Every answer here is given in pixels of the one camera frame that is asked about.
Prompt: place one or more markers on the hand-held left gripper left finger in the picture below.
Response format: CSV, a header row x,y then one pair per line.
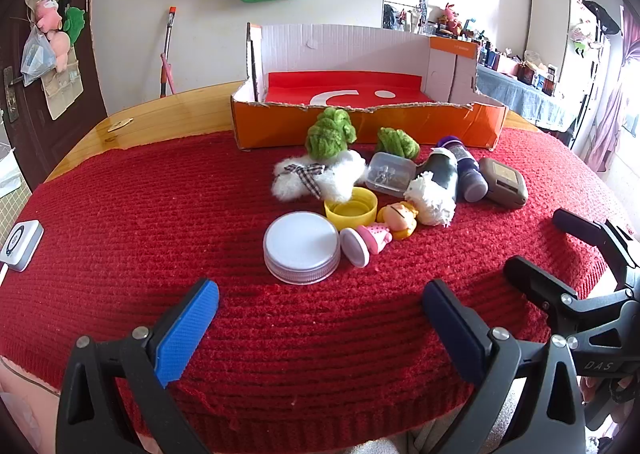
x,y
187,329

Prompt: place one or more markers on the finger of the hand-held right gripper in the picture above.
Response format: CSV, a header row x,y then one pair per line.
x,y
575,226
530,279

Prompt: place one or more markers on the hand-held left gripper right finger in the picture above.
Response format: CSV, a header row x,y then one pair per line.
x,y
457,329

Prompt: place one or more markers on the grey-brown case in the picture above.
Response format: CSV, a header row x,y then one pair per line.
x,y
502,184

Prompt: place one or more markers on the purple bottle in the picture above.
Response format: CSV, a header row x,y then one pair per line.
x,y
470,176

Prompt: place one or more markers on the pink yellow doll figurine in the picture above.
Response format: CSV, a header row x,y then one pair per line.
x,y
372,236

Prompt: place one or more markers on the black roll white fluffy ends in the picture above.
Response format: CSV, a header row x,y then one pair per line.
x,y
442,174

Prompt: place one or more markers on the white round jar lid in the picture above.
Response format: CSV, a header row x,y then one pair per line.
x,y
300,241

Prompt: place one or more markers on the yellow cap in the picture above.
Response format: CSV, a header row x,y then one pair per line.
x,y
350,217

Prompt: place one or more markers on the clear plastic box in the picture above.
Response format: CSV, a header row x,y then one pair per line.
x,y
387,174

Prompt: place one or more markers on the green fuzzy ball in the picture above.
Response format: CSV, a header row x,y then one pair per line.
x,y
397,141
327,134

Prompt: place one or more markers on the orange cardboard box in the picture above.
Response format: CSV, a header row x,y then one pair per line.
x,y
350,124

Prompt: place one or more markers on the person's right hand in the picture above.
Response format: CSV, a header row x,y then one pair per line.
x,y
592,388

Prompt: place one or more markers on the pink curtain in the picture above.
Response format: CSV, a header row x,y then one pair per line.
x,y
612,114

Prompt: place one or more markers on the red knitted blanket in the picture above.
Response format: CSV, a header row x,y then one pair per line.
x,y
150,209

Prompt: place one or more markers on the cloth covered side table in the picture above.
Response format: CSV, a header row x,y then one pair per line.
x,y
520,94

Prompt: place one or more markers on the white square device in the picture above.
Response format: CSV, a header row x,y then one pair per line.
x,y
20,244

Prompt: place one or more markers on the clutter of bottles and jars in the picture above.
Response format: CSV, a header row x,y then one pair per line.
x,y
492,56

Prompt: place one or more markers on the small green hanging plush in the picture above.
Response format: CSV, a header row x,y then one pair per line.
x,y
581,36

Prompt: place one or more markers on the white refrigerator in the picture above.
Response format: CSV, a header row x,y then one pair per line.
x,y
550,24

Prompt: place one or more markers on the small beige tag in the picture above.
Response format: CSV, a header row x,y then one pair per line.
x,y
120,124

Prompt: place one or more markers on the pink rabbit plush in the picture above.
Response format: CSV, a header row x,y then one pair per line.
x,y
451,16

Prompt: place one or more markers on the beige hanging fabric organizer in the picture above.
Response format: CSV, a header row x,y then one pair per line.
x,y
62,89

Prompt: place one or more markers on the metal pole orange tip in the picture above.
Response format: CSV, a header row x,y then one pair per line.
x,y
169,34

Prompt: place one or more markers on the pale pink pig plush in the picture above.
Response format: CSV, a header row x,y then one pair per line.
x,y
62,49

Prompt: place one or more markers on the clear plastic bag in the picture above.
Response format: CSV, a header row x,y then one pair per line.
x,y
35,56

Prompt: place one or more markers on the green plush toy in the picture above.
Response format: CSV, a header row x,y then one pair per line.
x,y
75,24

